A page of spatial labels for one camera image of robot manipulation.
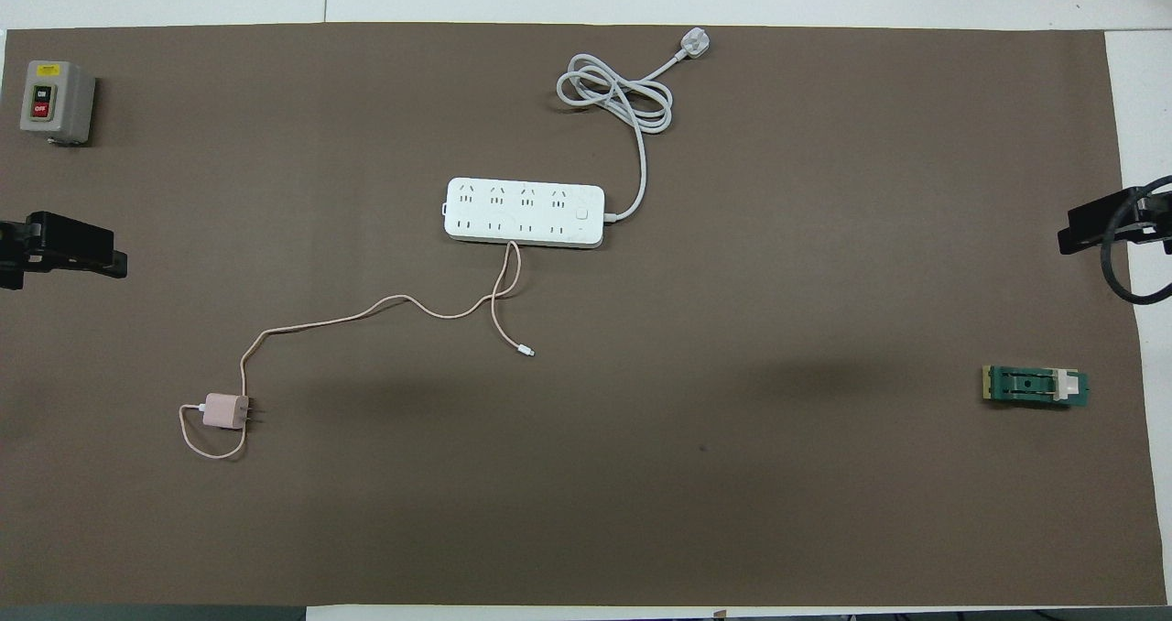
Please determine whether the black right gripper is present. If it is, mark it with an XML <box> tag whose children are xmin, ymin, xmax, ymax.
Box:
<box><xmin>1058</xmin><ymin>182</ymin><xmax>1172</xmax><ymax>256</ymax></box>

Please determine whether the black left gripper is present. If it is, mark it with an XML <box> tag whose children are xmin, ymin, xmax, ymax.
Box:
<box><xmin>0</xmin><ymin>211</ymin><xmax>129</xmax><ymax>290</ymax></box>

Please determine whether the pink charger adapter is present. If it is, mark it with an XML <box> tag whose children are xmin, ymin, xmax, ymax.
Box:
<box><xmin>203</xmin><ymin>392</ymin><xmax>267</xmax><ymax>431</ymax></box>

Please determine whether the white power strip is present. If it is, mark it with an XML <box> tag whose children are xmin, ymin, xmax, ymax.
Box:
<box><xmin>444</xmin><ymin>177</ymin><xmax>607</xmax><ymax>250</ymax></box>

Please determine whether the pink charging cable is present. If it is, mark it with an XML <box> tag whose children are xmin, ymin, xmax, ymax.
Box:
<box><xmin>179</xmin><ymin>241</ymin><xmax>537</xmax><ymax>461</ymax></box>

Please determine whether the brown table mat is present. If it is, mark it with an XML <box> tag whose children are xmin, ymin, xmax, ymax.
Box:
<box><xmin>0</xmin><ymin>22</ymin><xmax>1168</xmax><ymax>608</ymax></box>

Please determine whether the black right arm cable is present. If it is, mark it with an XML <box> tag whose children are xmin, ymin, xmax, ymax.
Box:
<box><xmin>1101</xmin><ymin>175</ymin><xmax>1172</xmax><ymax>307</ymax></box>

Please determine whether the grey on-off switch box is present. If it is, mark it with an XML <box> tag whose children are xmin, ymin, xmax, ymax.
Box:
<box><xmin>20</xmin><ymin>60</ymin><xmax>97</xmax><ymax>147</ymax></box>

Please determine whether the white power cord with plug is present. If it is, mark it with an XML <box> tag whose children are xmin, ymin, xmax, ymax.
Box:
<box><xmin>557</xmin><ymin>27</ymin><xmax>713</xmax><ymax>223</ymax></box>

